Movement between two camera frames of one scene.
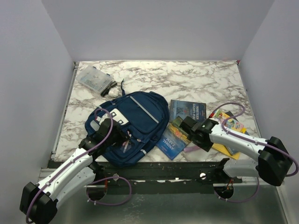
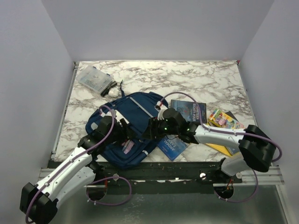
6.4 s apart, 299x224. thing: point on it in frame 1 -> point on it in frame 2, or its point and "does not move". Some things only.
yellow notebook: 222,149 does not move
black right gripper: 205,146 -> 153,129
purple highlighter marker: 190,148 -> 128,146
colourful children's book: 230,123 does not move
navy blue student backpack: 145,115 does not move
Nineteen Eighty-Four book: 183,108 does not move
